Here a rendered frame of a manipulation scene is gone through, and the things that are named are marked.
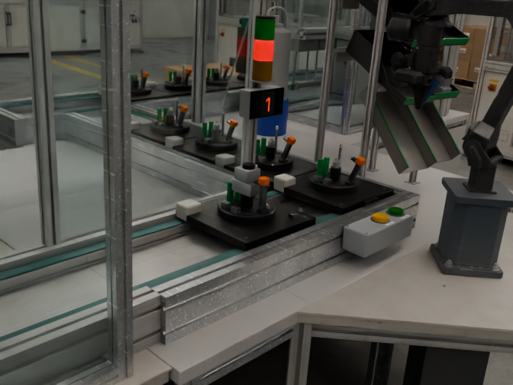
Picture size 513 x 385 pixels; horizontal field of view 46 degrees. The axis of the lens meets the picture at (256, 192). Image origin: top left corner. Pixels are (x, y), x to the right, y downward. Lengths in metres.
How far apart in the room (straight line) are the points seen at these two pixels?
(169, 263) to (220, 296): 0.17
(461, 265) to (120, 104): 0.96
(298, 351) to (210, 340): 0.27
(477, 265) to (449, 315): 0.23
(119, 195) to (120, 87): 0.16
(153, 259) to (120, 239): 0.40
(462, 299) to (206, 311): 0.58
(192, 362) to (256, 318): 0.19
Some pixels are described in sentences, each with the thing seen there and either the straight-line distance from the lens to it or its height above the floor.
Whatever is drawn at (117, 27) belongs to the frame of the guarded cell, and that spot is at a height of 1.43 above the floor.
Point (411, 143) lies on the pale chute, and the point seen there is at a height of 1.05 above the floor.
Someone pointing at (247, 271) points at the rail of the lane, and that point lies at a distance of 1.25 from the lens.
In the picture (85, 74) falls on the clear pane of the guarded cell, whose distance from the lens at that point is 0.87.
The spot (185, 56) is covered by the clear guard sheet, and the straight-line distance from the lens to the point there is 1.42.
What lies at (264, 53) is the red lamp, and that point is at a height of 1.33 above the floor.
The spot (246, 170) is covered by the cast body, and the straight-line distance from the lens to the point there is 1.40.
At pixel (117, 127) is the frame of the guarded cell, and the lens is 0.89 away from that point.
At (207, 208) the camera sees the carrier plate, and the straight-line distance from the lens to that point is 1.48.
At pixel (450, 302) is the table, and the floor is 0.86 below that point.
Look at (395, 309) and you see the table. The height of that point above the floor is 0.86.
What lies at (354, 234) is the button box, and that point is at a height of 0.95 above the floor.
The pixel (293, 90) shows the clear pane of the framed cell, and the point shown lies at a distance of 2.90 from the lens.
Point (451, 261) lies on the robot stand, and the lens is 1.56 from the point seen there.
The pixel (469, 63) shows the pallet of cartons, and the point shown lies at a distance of 10.11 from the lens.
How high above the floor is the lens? 1.52
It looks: 20 degrees down
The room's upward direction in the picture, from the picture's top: 4 degrees clockwise
